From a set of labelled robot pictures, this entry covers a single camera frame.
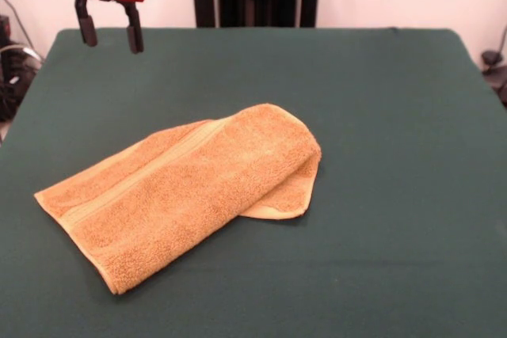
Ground dark green tablecloth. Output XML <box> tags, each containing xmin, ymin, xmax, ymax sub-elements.
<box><xmin>0</xmin><ymin>27</ymin><xmax>507</xmax><ymax>338</ymax></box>

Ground black device with cable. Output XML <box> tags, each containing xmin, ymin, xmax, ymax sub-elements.
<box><xmin>481</xmin><ymin>49</ymin><xmax>507</xmax><ymax>108</ymax></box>

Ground tan terry towel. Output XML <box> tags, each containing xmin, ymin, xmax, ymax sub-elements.
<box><xmin>33</xmin><ymin>102</ymin><xmax>322</xmax><ymax>296</ymax></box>

